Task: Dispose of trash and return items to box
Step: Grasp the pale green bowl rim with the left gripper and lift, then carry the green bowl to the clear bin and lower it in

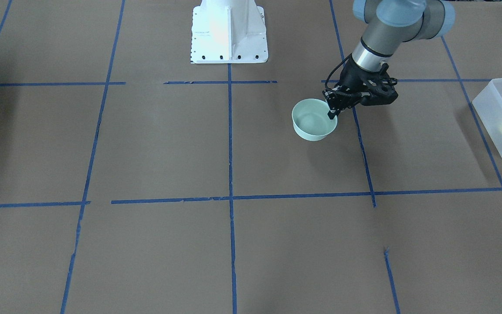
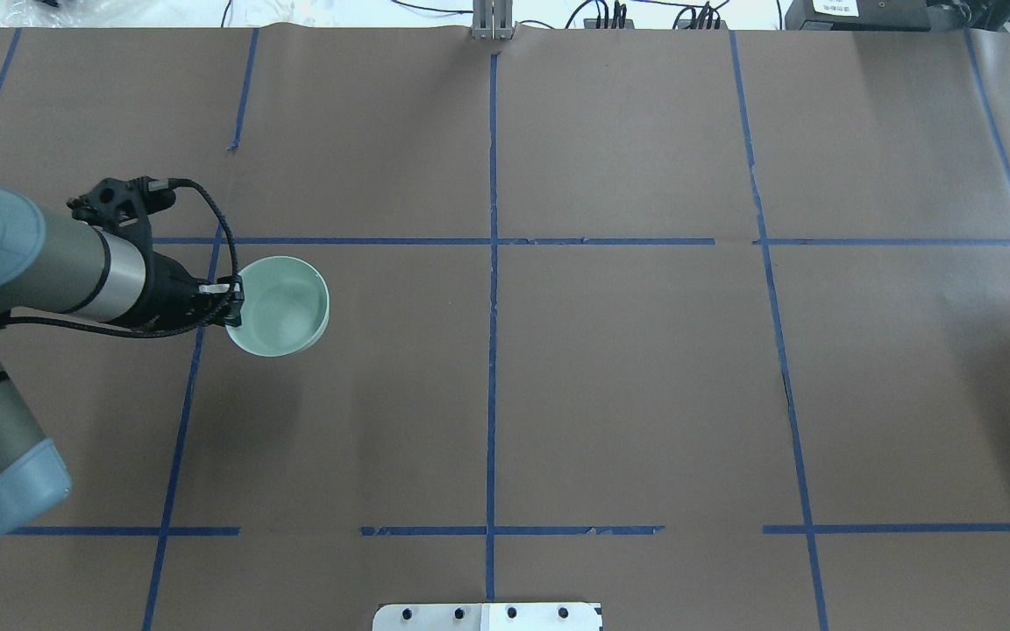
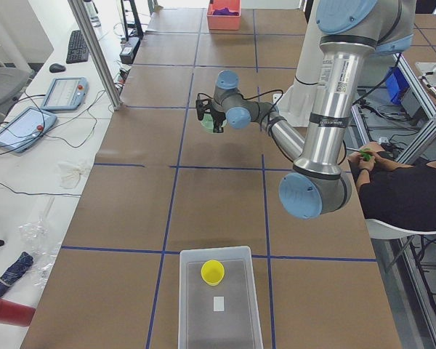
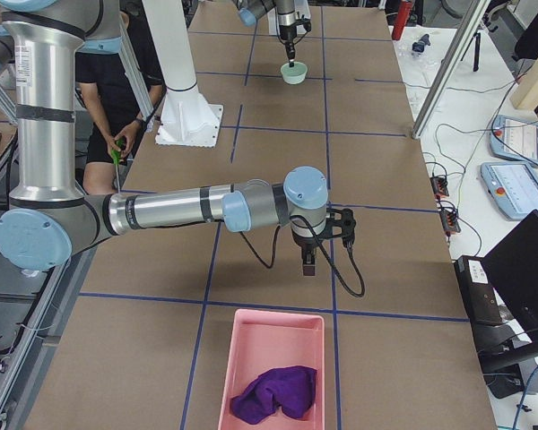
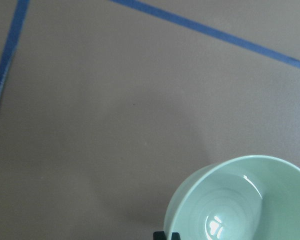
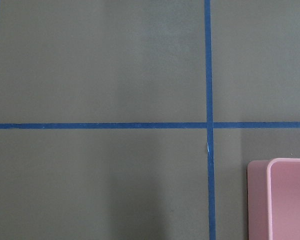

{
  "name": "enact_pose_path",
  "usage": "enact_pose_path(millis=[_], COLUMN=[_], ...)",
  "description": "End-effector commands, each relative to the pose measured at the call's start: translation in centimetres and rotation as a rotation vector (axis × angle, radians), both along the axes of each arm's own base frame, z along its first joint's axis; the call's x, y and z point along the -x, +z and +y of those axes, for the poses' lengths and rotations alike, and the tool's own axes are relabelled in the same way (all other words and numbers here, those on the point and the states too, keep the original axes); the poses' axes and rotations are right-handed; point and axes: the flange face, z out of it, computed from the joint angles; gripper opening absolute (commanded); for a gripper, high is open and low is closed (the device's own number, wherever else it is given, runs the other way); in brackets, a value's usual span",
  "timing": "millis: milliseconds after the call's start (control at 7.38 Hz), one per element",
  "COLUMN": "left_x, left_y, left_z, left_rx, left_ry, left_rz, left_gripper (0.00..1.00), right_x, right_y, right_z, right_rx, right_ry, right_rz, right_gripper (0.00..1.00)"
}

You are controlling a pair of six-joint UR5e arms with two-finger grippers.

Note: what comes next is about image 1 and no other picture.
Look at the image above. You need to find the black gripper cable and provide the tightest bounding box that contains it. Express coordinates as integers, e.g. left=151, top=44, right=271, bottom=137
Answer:
left=324, top=53, right=353, bottom=93

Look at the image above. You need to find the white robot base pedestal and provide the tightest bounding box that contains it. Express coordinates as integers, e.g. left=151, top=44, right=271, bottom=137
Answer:
left=190, top=0, right=269, bottom=64

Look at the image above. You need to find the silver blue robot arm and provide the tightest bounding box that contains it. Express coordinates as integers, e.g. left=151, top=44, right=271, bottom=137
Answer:
left=323, top=0, right=456, bottom=119

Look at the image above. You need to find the light green bowl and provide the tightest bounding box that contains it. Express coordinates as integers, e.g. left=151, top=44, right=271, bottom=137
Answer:
left=291, top=98, right=337, bottom=141

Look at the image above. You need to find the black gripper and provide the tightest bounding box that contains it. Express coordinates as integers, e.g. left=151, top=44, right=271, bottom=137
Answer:
left=323, top=56, right=398, bottom=120

